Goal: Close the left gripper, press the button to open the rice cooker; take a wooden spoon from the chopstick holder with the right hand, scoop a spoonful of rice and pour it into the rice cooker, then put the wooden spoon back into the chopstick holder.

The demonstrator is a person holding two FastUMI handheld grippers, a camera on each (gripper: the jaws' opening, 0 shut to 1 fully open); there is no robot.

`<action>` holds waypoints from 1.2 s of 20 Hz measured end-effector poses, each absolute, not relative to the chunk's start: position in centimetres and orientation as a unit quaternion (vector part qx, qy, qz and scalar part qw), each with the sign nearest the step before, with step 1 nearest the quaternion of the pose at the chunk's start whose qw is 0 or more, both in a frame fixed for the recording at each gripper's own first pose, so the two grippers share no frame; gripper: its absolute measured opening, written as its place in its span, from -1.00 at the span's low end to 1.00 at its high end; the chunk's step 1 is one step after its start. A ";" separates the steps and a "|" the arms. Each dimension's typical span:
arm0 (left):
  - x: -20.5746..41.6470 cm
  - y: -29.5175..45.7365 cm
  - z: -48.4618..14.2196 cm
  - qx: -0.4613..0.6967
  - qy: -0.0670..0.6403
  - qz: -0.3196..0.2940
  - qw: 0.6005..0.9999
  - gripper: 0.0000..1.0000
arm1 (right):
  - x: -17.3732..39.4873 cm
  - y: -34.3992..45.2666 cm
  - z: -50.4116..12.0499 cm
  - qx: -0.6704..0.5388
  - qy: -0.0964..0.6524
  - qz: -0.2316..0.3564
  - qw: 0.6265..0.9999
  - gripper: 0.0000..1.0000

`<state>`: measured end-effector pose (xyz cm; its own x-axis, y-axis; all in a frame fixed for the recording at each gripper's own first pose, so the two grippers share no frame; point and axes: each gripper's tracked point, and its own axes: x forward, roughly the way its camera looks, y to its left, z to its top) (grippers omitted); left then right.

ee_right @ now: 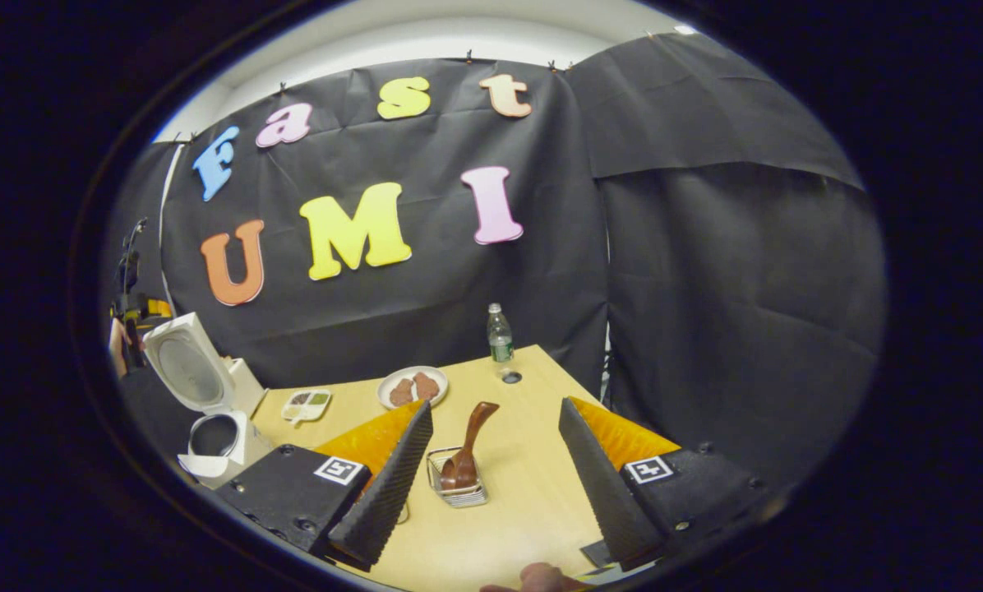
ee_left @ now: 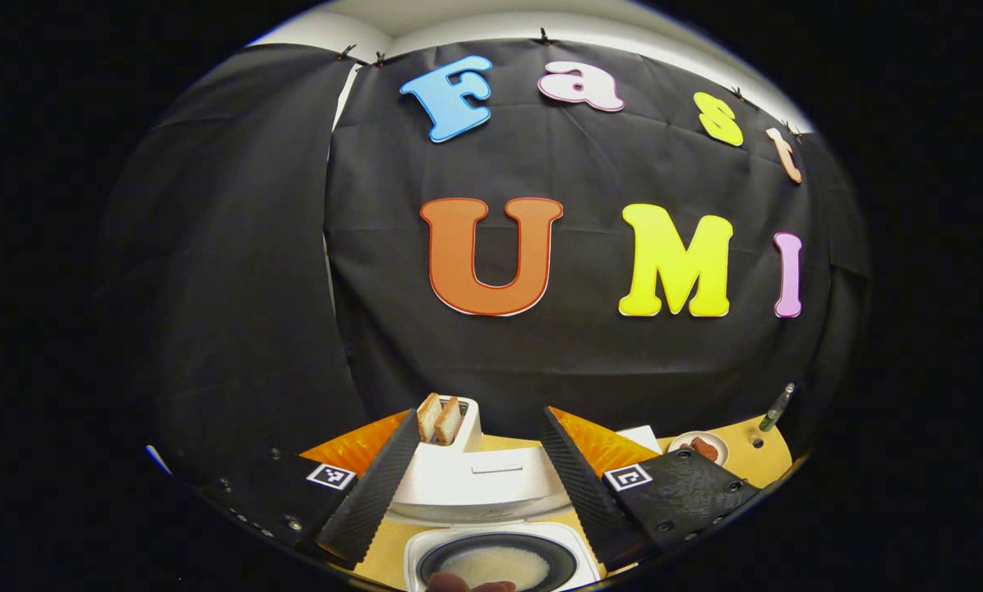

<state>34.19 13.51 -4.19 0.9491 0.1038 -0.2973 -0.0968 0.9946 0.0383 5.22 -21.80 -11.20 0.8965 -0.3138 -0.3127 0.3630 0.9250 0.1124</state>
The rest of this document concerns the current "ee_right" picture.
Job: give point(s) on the dark round table grommet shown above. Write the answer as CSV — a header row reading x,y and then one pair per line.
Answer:
x,y
511,377

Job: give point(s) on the white toaster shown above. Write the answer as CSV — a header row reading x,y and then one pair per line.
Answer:
x,y
249,395

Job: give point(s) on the white rice cooker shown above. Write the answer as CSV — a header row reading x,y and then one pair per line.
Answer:
x,y
253,448

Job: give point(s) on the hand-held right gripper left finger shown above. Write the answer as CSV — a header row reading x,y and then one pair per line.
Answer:
x,y
385,493

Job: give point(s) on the white divided condiment dish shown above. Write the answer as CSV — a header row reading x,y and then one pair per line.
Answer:
x,y
306,403

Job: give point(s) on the brown meat piece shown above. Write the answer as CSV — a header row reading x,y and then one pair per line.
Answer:
x,y
426,386
401,392

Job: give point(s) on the black backdrop cloth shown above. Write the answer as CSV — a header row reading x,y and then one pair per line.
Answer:
x,y
746,288

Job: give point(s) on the brown wooden spoon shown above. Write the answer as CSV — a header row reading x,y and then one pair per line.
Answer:
x,y
475,432

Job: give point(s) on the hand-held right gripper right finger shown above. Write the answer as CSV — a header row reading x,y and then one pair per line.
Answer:
x,y
606,493

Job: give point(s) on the green label water bottle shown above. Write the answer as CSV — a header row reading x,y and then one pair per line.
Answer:
x,y
500,341

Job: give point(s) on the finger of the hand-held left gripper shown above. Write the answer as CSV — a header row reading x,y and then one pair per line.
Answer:
x,y
159,308

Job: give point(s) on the white round plate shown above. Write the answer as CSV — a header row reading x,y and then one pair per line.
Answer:
x,y
397,372

